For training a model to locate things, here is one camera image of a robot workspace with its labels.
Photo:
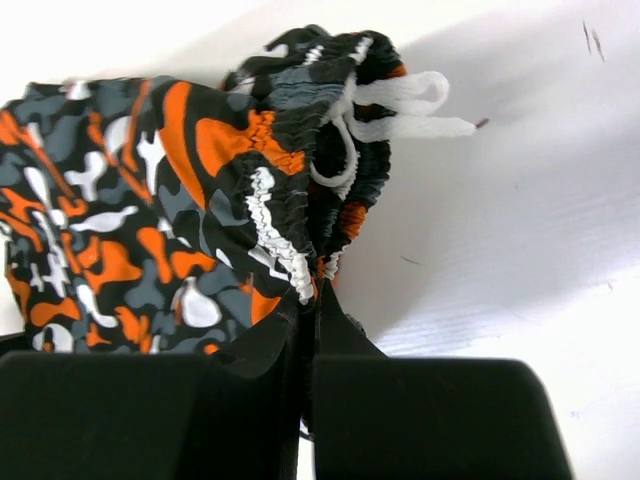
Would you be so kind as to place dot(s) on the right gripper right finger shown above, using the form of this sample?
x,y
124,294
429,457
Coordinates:
x,y
378,417

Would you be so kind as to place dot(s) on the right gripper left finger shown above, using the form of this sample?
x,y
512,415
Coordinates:
x,y
229,415

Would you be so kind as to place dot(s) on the orange camouflage shorts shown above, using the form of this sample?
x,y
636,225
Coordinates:
x,y
158,215

